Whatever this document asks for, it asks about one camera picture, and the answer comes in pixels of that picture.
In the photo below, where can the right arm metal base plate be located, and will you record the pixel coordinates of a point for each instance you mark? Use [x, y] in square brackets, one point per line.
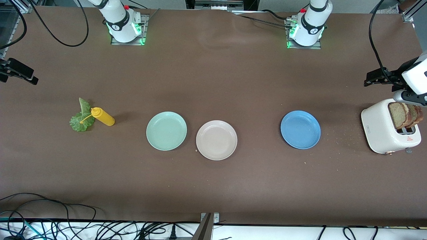
[145, 36]

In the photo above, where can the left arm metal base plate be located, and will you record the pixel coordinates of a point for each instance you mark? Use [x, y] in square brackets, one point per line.
[300, 47]

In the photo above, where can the white toaster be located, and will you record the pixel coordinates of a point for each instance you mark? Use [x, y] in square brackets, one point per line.
[377, 130]

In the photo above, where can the white shoe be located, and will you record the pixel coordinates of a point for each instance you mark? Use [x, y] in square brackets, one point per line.
[395, 9]

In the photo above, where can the green lettuce leaf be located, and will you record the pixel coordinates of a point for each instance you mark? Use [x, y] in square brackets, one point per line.
[80, 123]

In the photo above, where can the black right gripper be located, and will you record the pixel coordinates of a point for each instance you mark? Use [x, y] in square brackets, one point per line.
[4, 69]

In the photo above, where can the grey metal rail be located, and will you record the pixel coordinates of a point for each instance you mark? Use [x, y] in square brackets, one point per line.
[218, 6]

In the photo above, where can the mint green plate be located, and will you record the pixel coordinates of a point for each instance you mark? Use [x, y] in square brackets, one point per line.
[166, 131]

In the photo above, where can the blue plate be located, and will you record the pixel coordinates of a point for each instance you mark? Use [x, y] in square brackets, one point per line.
[300, 130]

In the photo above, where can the brown bread slice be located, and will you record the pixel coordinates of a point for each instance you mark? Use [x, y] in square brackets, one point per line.
[397, 115]
[415, 115]

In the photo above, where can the black power plug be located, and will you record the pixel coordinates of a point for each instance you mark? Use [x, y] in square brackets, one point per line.
[172, 234]

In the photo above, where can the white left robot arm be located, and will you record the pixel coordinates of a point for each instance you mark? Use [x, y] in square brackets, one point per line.
[312, 23]

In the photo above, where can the aluminium frame post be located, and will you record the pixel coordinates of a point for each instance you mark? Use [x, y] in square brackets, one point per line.
[23, 6]
[412, 13]

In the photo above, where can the aluminium post with bracket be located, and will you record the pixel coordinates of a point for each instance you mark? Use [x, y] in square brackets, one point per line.
[204, 230]

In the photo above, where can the beige plate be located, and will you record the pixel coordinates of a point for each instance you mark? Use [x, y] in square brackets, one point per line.
[217, 140]

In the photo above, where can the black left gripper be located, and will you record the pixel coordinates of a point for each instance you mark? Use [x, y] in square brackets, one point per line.
[394, 79]

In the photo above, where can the yellow squeeze bottle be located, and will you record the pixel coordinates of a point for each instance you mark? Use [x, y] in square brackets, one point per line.
[105, 118]

